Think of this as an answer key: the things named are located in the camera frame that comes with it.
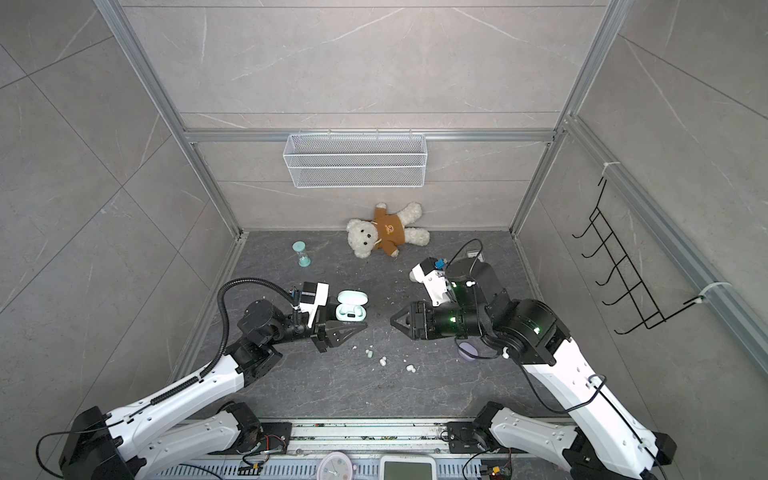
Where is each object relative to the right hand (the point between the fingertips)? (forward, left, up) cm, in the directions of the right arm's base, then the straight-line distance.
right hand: (399, 319), depth 58 cm
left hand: (+1, +7, 0) cm, 7 cm away
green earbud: (+6, +8, -33) cm, 34 cm away
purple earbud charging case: (+7, -21, -34) cm, 40 cm away
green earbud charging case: (+2, +9, +2) cm, 10 cm away
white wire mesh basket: (+62, +12, -3) cm, 64 cm away
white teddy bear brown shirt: (+50, +3, -26) cm, 56 cm away
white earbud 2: (+1, -4, -33) cm, 33 cm away
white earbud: (+4, +4, -33) cm, 34 cm away
